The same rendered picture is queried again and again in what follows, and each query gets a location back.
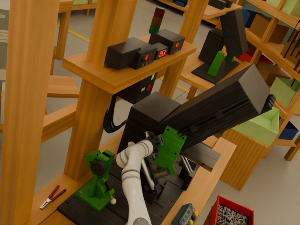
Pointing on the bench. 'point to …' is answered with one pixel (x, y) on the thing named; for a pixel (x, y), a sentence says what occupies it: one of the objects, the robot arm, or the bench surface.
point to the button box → (184, 215)
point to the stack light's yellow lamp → (156, 22)
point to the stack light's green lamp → (153, 29)
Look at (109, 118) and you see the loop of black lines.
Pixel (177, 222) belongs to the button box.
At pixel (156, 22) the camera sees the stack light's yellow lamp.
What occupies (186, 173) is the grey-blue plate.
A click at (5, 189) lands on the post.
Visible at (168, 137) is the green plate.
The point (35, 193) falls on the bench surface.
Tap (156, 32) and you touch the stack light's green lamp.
